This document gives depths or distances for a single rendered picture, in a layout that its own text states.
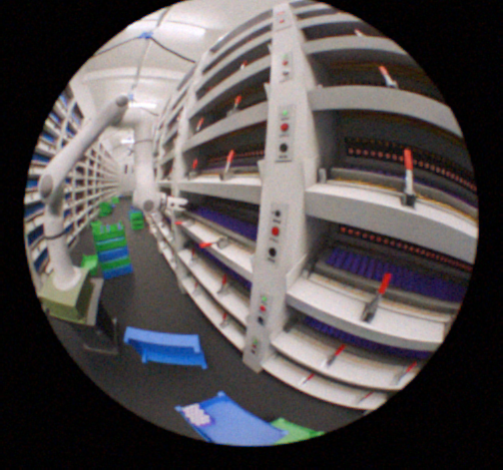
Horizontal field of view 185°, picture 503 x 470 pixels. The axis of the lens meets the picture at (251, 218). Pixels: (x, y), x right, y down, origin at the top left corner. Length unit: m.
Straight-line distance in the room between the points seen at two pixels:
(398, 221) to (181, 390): 0.81
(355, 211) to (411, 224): 0.10
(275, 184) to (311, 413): 0.82
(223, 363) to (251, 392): 0.20
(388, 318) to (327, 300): 0.15
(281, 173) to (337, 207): 0.12
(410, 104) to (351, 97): 0.12
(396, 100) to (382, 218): 0.20
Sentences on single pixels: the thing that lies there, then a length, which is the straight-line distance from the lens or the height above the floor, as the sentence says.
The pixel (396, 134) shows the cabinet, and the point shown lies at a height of 0.91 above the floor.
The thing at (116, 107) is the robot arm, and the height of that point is 0.99.
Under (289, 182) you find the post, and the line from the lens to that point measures 0.28.
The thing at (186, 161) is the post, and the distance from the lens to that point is 0.88.
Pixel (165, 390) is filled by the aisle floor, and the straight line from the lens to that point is 0.76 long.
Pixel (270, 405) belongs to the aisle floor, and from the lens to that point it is 0.73.
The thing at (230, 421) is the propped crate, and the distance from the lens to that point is 0.67.
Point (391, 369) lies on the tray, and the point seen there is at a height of 0.34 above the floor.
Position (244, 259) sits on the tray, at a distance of 0.42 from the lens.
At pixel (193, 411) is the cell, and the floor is 0.07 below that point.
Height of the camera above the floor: 0.71
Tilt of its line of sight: 12 degrees down
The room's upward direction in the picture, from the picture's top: 5 degrees clockwise
